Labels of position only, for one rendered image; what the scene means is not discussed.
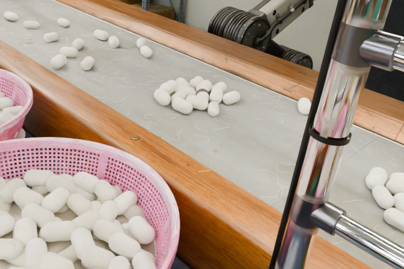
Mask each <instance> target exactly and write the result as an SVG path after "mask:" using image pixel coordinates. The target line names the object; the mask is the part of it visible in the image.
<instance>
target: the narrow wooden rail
mask: <svg viewBox="0 0 404 269"><path fill-rule="evenodd" d="M0 69H3V70H7V71H9V72H12V73H14V74H16V75H18V76H20V77H21V78H22V79H24V80H25V81H26V82H27V83H28V84H29V85H30V87H31V89H32V93H33V104H32V107H31V109H30V110H29V112H28V113H27V114H26V116H25V120H24V122H23V126H22V128H23V129H24V130H25V131H27V132H28V133H29V134H30V135H31V136H32V137H34V138H72V139H81V140H86V141H92V142H97V143H100V144H105V145H108V146H111V147H114V148H117V149H120V150H122V151H125V152H127V153H129V154H131V155H133V156H135V157H137V158H138V159H140V160H142V161H143V162H145V163H146V164H148V165H149V166H150V167H151V168H153V169H154V170H155V171H156V172H157V173H158V174H159V175H160V176H161V177H162V178H163V180H164V181H165V182H166V183H167V185H168V187H169V188H170V190H171V191H172V193H173V195H174V198H175V200H176V203H177V206H178V209H179V215H180V236H179V245H178V248H177V252H176V257H178V258H179V259H180V260H181V261H182V262H183V263H184V264H186V265H187V266H188V267H189V268H190V269H269V265H270V263H271V258H272V254H273V251H274V246H275V242H276V239H277V235H278V230H279V227H280V223H281V218H282V216H283V213H282V212H280V211H278V210H277V209H275V208H274V207H272V206H270V205H269V204H267V203H265V202H264V201H262V200H261V199H259V198H257V197H256V196H254V195H252V194H251V193H249V192H248V191H246V190H244V189H243V188H241V187H239V186H238V185H236V184H235V183H233V182H231V181H230V180H228V179H226V178H225V177H223V176H222V175H220V174H218V173H217V172H215V171H213V170H211V169H210V168H208V167H207V166H205V165H203V164H202V163H200V162H199V161H197V160H196V159H194V158H192V157H191V156H189V155H187V154H186V153H184V152H183V151H181V150H179V149H177V148H176V147H174V146H172V145H171V144H169V143H168V142H166V141H164V140H163V139H161V138H160V137H158V136H156V135H155V134H153V133H152V132H150V131H148V130H146V129H145V128H144V127H141V126H140V125H138V124H137V123H135V122H133V121H132V120H130V119H129V118H127V117H125V116H124V115H122V114H120V113H119V112H117V111H116V110H114V109H112V108H111V107H109V106H107V105H106V104H104V103H102V102H101V101H99V100H98V99H96V98H94V97H93V96H91V95H89V94H88V93H86V92H85V91H83V90H81V89H80V88H78V87H77V86H75V85H73V84H72V83H70V82H68V81H67V80H65V79H63V78H62V77H60V76H59V75H57V74H55V73H54V72H52V71H50V70H49V69H47V68H46V67H44V66H42V65H41V64H39V63H37V62H35V61H34V60H33V59H31V58H29V57H27V56H26V55H24V54H23V53H21V52H19V51H18V50H16V49H15V48H13V47H11V46H10V45H8V44H7V43H4V42H3V41H2V40H0ZM307 269H373V268H372V267H370V266H368V265H367V264H365V263H363V262H362V261H360V260H359V259H357V258H355V257H353V256H352V255H350V254H348V253H347V252H345V251H344V250H342V249H341V248H339V247H337V246H336V245H334V244H332V243H330V242H329V241H328V240H326V239H324V238H322V237H321V236H320V235H317V238H316V241H315V244H314V247H313V251H312V253H311V256H310V260H309V263H308V266H307Z"/></svg>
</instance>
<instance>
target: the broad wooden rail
mask: <svg viewBox="0 0 404 269"><path fill-rule="evenodd" d="M55 1H58V2H60V3H62V4H65V5H67V6H69V7H72V8H74V9H77V10H79V11H81V12H84V13H87V14H89V15H91V16H94V17H96V18H98V19H101V20H103V21H106V22H108V23H110V24H113V25H115V26H118V27H120V28H123V29H125V30H127V31H130V32H132V33H134V34H137V35H140V36H142V37H144V38H147V39H149V40H151V41H154V42H156V43H159V44H161V45H163V46H166V47H169V48H170V49H173V50H176V51H178V52H180V53H183V54H185V55H188V56H190V57H192V58H195V59H197V60H199V61H202V62H205V63H206V64H209V65H212V66H214V67H216V68H219V69H221V70H224V71H226V72H228V73H231V74H233V75H235V76H238V77H241V78H243V79H245V80H248V81H250V82H252V83H255V84H257V85H260V86H262V87H264V88H267V89H269V90H271V91H274V92H277V93H279V94H281V95H284V96H286V97H288V98H291V99H293V100H296V101H299V99H301V98H307V99H309V101H310V103H311V102H312V99H313V95H314V91H315V88H316V84H317V79H318V76H319V72H318V71H315V70H312V69H310V68H307V67H304V66H301V65H298V64H295V63H293V62H290V61H286V60H285V59H281V58H278V57H276V56H273V55H270V54H267V53H264V52H261V51H259V50H256V49H253V48H250V47H248V46H244V45H242V44H239V43H236V42H233V41H231V40H228V39H225V38H222V37H219V36H217V35H214V34H211V33H208V32H205V31H202V30H200V29H197V28H194V27H191V26H188V25H185V24H183V23H180V22H177V21H175V20H171V19H169V18H166V17H163V16H160V15H158V14H154V13H152V12H149V11H146V10H143V9H141V8H138V7H134V6H133V5H129V4H126V3H124V2H121V1H118V0H55ZM353 125H356V126H358V127H361V128H363V129H365V130H368V131H370V132H372V133H375V134H377V135H380V136H382V137H384V138H387V139H389V140H391V141H394V142H397V143H398V144H401V145H404V102H402V101H400V100H396V99H394V98H391V97H388V96H386V95H383V94H380V93H377V92H374V91H371V90H369V89H366V88H364V91H363V94H362V96H361V100H360V103H359V106H358V109H357V113H356V115H355V119H354V121H353Z"/></svg>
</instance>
